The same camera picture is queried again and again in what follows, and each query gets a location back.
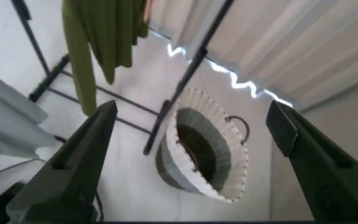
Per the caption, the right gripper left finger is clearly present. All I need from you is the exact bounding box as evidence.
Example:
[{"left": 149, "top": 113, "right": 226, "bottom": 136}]
[{"left": 6, "top": 100, "right": 118, "bottom": 223}]

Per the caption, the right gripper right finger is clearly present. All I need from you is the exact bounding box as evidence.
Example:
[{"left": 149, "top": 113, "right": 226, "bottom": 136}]
[{"left": 265, "top": 100, "right": 358, "bottom": 223}]

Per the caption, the pale grey garment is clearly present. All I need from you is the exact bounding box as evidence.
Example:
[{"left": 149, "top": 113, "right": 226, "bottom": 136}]
[{"left": 0, "top": 65, "right": 68, "bottom": 159}]

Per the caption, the green printed shirt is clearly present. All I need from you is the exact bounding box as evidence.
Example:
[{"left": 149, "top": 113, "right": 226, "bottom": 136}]
[{"left": 62, "top": 0, "right": 150, "bottom": 116}]

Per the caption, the white laundry basket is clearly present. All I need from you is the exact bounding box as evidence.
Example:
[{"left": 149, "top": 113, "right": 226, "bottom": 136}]
[{"left": 155, "top": 87, "right": 250, "bottom": 203}]

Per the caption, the black clothes rack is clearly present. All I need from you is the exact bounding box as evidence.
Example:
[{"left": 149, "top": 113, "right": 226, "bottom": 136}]
[{"left": 10, "top": 0, "right": 236, "bottom": 156}]

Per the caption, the white curtain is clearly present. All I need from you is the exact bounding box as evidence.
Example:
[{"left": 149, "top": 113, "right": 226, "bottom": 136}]
[{"left": 149, "top": 0, "right": 358, "bottom": 110}]

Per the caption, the black cable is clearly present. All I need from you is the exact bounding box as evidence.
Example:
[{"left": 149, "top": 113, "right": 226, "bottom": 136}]
[{"left": 94, "top": 190, "right": 105, "bottom": 222}]

